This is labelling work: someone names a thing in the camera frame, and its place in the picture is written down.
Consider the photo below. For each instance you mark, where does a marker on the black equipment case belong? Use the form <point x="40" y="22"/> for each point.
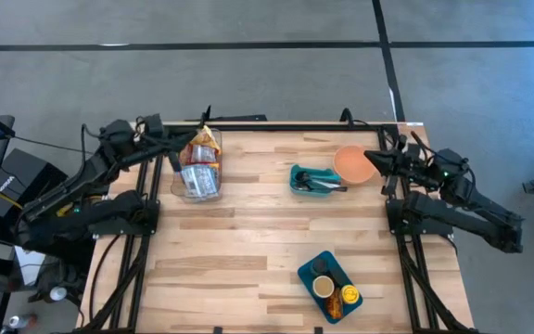
<point x="21" y="171"/>

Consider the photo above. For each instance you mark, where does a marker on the dark metal utensil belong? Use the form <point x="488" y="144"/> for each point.
<point x="322" y="188"/>

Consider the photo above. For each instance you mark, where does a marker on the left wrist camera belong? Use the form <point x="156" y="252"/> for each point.
<point x="154" y="124"/>

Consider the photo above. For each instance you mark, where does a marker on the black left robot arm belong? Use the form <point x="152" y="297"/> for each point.
<point x="77" y="185"/>

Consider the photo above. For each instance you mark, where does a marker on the dark blue tray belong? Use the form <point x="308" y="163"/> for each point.
<point x="311" y="278"/>

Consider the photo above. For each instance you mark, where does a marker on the small black cup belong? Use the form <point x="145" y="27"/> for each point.
<point x="319" y="265"/>

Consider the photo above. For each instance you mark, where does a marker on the blue beef ramen packet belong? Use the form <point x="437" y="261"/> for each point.
<point x="199" y="182"/>

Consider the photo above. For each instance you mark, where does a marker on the metal spoon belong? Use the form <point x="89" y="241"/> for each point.
<point x="329" y="184"/>

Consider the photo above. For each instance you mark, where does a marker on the black frame bracket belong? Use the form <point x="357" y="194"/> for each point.
<point x="347" y="116"/>
<point x="207" y="115"/>

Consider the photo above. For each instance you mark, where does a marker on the small white cup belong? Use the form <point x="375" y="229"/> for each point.
<point x="57" y="293"/>

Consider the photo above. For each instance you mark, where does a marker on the clear plastic container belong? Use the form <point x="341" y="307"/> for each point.
<point x="188" y="192"/>

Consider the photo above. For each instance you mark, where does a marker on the white paper sheet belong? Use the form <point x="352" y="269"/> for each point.
<point x="28" y="269"/>

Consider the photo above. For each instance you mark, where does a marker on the yellow ramen packet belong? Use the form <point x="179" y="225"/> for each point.
<point x="204" y="138"/>

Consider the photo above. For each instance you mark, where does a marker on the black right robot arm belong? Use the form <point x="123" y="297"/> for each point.
<point x="471" y="209"/>

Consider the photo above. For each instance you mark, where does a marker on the black table frame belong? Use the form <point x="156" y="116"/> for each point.
<point x="271" y="127"/>

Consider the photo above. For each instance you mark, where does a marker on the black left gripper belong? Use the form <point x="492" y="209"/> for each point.
<point x="121" y="141"/>

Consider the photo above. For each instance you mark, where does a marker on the teal rectangular container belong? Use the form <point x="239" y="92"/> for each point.
<point x="299" y="191"/>

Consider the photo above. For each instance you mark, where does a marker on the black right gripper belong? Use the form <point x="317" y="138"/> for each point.
<point x="415" y="164"/>

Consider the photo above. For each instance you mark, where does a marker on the orange bowl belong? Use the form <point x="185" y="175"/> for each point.
<point x="352" y="163"/>

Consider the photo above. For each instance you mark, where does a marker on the silver can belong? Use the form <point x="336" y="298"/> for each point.
<point x="16" y="321"/>

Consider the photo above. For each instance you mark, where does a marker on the small tan cup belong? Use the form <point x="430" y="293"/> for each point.
<point x="323" y="286"/>

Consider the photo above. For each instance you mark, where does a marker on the red snack packet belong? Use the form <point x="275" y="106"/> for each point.
<point x="202" y="154"/>

